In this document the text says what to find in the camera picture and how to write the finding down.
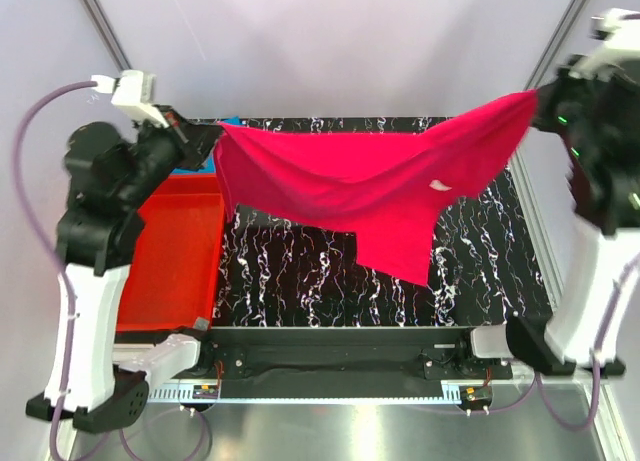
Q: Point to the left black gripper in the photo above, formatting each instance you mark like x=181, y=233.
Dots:
x=199, y=139

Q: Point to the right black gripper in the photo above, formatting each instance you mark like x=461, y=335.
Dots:
x=551, y=93

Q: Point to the pink t shirt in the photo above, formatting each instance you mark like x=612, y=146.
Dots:
x=388, y=189

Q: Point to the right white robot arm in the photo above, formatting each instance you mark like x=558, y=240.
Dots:
x=595, y=112

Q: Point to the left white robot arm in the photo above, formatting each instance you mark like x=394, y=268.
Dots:
x=110, y=180

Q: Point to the red plastic bin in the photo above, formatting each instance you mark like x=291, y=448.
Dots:
x=173, y=278

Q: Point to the right aluminium frame post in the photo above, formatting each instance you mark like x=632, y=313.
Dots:
x=561, y=32

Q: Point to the aluminium frame post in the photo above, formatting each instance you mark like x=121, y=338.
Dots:
x=561, y=32
x=106, y=33

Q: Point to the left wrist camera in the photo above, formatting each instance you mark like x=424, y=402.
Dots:
x=132, y=93

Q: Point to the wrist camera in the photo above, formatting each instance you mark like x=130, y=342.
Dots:
x=618, y=31
x=132, y=93

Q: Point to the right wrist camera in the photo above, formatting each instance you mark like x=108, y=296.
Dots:
x=618, y=31

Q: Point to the left aluminium frame post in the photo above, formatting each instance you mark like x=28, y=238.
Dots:
x=106, y=33

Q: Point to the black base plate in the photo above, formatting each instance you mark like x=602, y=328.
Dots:
x=379, y=365

